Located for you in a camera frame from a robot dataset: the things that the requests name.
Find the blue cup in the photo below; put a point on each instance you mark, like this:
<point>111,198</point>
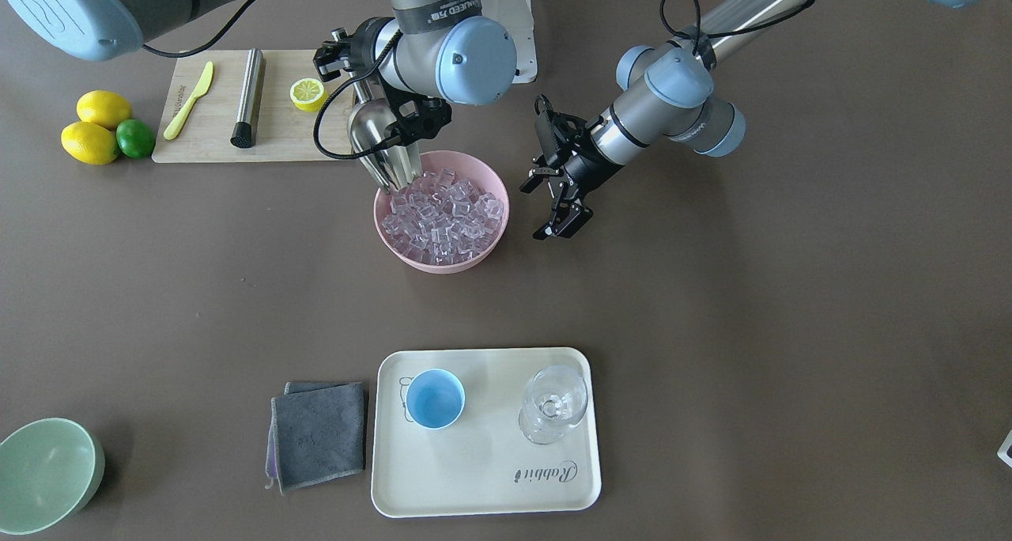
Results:
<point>435,399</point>

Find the grey folded cloth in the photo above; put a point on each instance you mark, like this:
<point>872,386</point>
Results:
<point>316,433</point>

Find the green lime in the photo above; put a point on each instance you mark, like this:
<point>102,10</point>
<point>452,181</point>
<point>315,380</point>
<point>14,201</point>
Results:
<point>135,139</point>

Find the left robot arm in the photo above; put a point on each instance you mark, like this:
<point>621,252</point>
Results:
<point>821,106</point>

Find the clear wine glass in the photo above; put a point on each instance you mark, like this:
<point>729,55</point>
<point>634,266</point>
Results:
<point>554,401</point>

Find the yellow lemon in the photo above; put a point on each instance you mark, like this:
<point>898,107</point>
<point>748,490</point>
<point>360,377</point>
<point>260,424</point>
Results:
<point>106,108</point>
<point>90,143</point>

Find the lemon half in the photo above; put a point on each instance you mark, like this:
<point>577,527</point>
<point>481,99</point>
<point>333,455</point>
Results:
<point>308,94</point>

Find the bamboo cutting board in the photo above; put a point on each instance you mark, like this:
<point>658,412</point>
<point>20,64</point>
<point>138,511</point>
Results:
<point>283,132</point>

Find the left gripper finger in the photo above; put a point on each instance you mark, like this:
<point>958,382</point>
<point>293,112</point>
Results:
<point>565,221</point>
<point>535,177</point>

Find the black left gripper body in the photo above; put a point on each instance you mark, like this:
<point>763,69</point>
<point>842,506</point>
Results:
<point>588,168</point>

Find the pink bowl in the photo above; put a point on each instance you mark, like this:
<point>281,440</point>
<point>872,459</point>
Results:
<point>471,167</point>

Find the yellow plastic knife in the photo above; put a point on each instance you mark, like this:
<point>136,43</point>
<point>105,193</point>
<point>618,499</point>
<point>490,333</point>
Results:
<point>200,90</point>

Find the pile of clear ice cubes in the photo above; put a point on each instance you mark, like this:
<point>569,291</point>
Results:
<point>442,219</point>

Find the cream serving tray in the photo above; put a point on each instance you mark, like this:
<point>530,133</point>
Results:
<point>482,463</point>

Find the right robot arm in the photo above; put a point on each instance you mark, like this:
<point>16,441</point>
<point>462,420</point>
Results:
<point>429,55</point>

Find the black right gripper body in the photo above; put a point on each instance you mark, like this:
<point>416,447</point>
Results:
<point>424,117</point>

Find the steel ice scoop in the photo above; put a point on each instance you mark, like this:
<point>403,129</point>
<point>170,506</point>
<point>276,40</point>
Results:
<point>392,168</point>

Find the steel muddler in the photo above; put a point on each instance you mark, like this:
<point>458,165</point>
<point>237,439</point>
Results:
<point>245,127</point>

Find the green bowl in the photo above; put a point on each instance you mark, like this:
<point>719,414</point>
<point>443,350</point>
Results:
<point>50,469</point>

